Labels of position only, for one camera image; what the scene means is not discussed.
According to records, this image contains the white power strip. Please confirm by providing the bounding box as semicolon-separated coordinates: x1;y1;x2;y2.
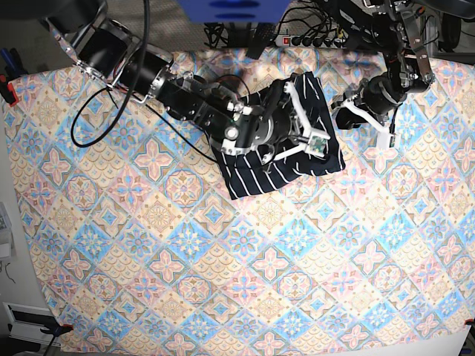
274;35;347;48

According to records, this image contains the black remote control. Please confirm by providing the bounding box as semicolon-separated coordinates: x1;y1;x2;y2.
246;23;276;60

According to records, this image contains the orange black clamp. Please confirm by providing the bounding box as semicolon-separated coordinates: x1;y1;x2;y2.
1;47;27;107
40;324;73;349

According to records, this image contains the orange black clamp bottom left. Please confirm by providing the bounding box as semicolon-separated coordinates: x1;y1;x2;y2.
40;324;73;349

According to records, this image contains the navy white striped T-shirt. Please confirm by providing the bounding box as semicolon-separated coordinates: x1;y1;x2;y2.
212;72;346;200

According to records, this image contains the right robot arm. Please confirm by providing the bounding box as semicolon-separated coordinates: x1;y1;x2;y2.
37;1;329;165

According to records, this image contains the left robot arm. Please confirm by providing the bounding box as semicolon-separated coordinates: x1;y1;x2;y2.
321;1;435;130

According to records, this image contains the patterned pastel tablecloth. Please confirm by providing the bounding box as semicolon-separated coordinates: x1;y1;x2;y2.
1;60;474;355

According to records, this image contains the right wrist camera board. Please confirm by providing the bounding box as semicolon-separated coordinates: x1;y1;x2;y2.
307;136;327;155

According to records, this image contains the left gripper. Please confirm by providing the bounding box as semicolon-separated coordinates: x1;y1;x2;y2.
330;76;407;132

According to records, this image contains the white vent panel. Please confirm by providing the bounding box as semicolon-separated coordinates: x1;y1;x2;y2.
2;302;56;345

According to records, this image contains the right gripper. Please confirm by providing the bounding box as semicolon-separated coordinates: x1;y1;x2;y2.
252;82;312;165

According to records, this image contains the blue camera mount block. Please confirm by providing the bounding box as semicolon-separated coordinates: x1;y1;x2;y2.
177;0;290;24

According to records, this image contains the white box at left edge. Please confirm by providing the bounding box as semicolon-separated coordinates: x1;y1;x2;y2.
0;202;15;261

